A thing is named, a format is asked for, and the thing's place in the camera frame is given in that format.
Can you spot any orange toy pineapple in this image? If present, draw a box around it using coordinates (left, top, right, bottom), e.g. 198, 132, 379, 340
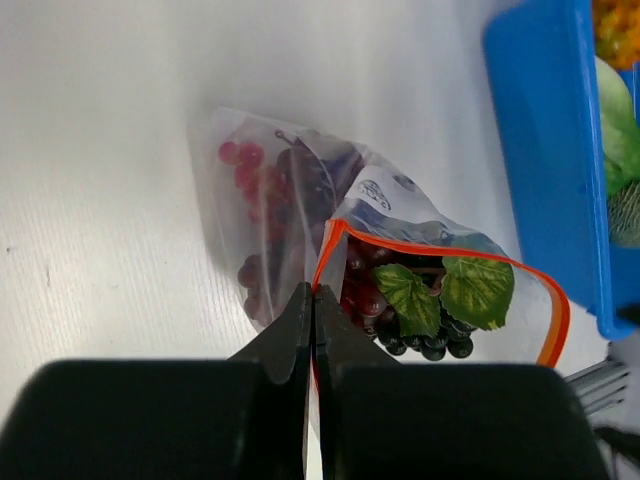
592, 0, 639, 70

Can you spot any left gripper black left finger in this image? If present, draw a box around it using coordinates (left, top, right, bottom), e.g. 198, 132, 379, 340
1, 283, 311, 479

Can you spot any red grape bunch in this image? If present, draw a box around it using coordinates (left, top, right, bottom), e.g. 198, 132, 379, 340
217, 141, 292, 241

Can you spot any green cabbage toy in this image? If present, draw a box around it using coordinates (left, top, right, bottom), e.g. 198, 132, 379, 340
595, 57, 639, 197

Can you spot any green cantaloupe melon toy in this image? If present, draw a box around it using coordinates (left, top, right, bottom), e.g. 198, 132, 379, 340
607, 180, 639, 248

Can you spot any blue plastic bin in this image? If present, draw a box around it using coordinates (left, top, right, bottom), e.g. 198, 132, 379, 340
483, 1, 639, 341

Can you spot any clear zip bag orange zipper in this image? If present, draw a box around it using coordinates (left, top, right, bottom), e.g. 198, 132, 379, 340
187, 105, 572, 416

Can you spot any dark purple grape bunch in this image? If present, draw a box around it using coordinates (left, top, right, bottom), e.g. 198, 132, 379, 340
237, 130, 365, 327

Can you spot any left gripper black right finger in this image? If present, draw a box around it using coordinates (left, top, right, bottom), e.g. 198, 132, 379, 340
313, 286, 608, 479

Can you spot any blue black grape bunch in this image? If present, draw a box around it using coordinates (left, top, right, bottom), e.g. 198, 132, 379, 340
373, 256, 515, 362

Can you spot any aluminium rail frame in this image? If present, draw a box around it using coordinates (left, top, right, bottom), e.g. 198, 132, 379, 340
566, 358, 630, 416

